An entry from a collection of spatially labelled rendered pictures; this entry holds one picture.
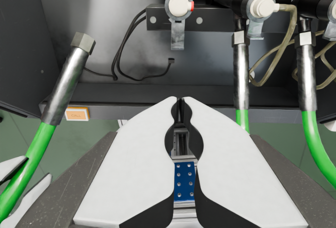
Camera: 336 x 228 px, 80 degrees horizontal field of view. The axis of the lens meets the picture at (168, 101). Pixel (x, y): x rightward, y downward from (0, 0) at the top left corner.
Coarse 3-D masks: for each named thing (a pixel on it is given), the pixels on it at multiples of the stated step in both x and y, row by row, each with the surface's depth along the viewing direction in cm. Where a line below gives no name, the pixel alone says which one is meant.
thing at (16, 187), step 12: (36, 132) 19; (48, 132) 19; (36, 144) 19; (36, 156) 19; (24, 168) 18; (12, 180) 17; (24, 180) 18; (12, 192) 17; (0, 204) 16; (12, 204) 17; (0, 216) 16
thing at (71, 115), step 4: (68, 108) 46; (72, 108) 46; (76, 108) 46; (80, 108) 46; (84, 108) 46; (68, 112) 46; (72, 112) 46; (76, 112) 46; (80, 112) 46; (68, 116) 46; (72, 116) 46; (76, 116) 46; (80, 116) 46; (84, 116) 46; (88, 116) 47
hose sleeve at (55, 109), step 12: (72, 48) 20; (72, 60) 20; (84, 60) 21; (60, 72) 20; (72, 72) 20; (60, 84) 20; (72, 84) 20; (60, 96) 20; (48, 108) 19; (60, 108) 20; (48, 120) 19; (60, 120) 20
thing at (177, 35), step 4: (172, 20) 21; (184, 20) 21; (172, 24) 21; (176, 24) 21; (180, 24) 21; (184, 24) 21; (172, 28) 21; (176, 28) 21; (180, 28) 21; (172, 32) 21; (176, 32) 21; (180, 32) 21; (172, 36) 22; (176, 36) 22; (180, 36) 22; (172, 40) 22; (176, 40) 22; (180, 40) 22; (172, 44) 22; (176, 44) 22; (180, 44) 22
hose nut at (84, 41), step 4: (76, 32) 20; (76, 36) 20; (80, 36) 20; (84, 36) 20; (88, 36) 20; (72, 40) 20; (76, 40) 20; (80, 40) 20; (84, 40) 20; (88, 40) 20; (92, 40) 21; (72, 44) 20; (76, 44) 20; (80, 44) 20; (84, 44) 20; (88, 44) 21; (92, 44) 21; (80, 48) 20; (84, 48) 20; (88, 48) 21; (92, 48) 21; (88, 52) 21
